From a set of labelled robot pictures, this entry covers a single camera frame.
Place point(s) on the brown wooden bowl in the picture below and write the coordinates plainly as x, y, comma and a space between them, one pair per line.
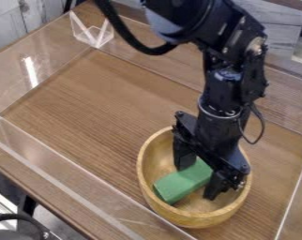
193, 212

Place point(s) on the black table leg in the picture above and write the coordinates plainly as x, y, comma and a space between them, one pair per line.
29, 205

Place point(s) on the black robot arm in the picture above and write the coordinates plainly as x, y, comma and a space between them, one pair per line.
231, 39

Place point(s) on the clear acrylic tray wall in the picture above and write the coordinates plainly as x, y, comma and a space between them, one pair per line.
93, 206

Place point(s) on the clear acrylic corner bracket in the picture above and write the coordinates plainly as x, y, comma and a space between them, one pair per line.
95, 36

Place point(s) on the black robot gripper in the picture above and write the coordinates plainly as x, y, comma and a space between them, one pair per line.
210, 136

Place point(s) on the green rectangular block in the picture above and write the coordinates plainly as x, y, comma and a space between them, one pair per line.
177, 184

